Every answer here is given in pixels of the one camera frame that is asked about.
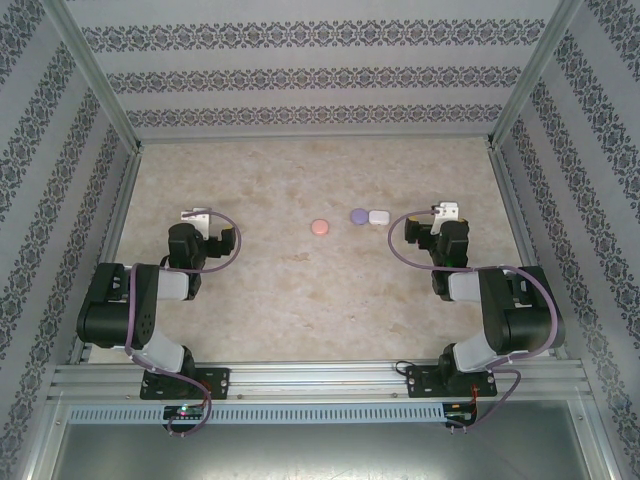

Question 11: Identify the small circuit board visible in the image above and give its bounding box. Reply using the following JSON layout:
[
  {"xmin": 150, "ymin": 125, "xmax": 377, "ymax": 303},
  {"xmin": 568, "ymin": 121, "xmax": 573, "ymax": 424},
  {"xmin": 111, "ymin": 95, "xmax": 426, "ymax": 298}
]
[
  {"xmin": 443, "ymin": 405, "xmax": 480, "ymax": 425},
  {"xmin": 162, "ymin": 404, "xmax": 206, "ymax": 421}
]

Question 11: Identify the steel sheet panel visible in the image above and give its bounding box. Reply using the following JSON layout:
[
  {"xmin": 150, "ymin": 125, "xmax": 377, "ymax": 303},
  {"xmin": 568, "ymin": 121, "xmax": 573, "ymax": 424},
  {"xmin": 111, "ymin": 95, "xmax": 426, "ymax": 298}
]
[{"xmin": 47, "ymin": 423, "xmax": 604, "ymax": 480}]

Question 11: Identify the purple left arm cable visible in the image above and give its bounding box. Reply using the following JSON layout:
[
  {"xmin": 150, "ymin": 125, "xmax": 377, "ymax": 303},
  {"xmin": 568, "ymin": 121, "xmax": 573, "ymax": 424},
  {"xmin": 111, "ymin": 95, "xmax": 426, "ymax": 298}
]
[{"xmin": 124, "ymin": 209, "xmax": 246, "ymax": 440}]

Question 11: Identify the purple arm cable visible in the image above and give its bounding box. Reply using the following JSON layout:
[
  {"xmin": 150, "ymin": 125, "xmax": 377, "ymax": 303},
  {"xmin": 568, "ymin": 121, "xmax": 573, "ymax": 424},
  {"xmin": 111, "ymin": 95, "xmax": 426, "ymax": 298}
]
[
  {"xmin": 387, "ymin": 209, "xmax": 560, "ymax": 435},
  {"xmin": 124, "ymin": 209, "xmax": 246, "ymax": 440}
]

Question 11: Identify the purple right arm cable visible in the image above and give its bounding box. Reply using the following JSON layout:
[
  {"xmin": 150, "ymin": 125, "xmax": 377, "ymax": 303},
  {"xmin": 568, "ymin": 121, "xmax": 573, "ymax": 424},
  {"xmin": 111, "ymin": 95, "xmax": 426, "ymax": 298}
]
[{"xmin": 387, "ymin": 209, "xmax": 560, "ymax": 435}]

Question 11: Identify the aluminium frame side rail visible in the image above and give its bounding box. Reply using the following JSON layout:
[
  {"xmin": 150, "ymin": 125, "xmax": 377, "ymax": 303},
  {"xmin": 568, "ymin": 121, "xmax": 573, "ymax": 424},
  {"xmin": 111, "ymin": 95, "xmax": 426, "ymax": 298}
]
[
  {"xmin": 485, "ymin": 144, "xmax": 570, "ymax": 360},
  {"xmin": 67, "ymin": 144, "xmax": 146, "ymax": 366}
]

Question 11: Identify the white wall base strip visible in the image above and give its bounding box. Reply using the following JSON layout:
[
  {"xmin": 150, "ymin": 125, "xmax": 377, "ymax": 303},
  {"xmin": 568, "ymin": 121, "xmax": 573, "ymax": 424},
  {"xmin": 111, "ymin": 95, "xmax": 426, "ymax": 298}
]
[{"xmin": 137, "ymin": 133, "xmax": 494, "ymax": 149}]

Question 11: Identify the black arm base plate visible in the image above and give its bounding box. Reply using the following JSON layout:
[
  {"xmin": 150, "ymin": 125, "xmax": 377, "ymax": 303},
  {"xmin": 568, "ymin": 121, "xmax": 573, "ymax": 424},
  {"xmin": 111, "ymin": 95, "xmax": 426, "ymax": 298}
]
[
  {"xmin": 138, "ymin": 366, "xmax": 232, "ymax": 402},
  {"xmin": 402, "ymin": 363, "xmax": 500, "ymax": 400}
]

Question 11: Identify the aluminium frame post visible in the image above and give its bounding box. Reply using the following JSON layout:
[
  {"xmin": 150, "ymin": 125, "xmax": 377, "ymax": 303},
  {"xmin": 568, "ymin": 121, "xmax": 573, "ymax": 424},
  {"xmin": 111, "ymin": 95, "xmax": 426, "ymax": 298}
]
[
  {"xmin": 40, "ymin": 0, "xmax": 146, "ymax": 152},
  {"xmin": 485, "ymin": 0, "xmax": 585, "ymax": 151}
]

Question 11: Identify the grey slotted cable duct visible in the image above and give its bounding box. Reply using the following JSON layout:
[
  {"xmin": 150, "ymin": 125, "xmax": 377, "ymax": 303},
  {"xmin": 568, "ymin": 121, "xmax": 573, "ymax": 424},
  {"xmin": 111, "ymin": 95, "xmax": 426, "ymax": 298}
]
[{"xmin": 67, "ymin": 402, "xmax": 447, "ymax": 426}]

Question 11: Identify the aluminium frame strut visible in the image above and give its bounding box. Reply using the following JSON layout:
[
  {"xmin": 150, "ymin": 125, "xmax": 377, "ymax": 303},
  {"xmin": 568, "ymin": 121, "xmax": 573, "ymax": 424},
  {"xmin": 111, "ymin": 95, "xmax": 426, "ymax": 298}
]
[
  {"xmin": 14, "ymin": 394, "xmax": 69, "ymax": 480},
  {"xmin": 577, "ymin": 397, "xmax": 624, "ymax": 480}
]

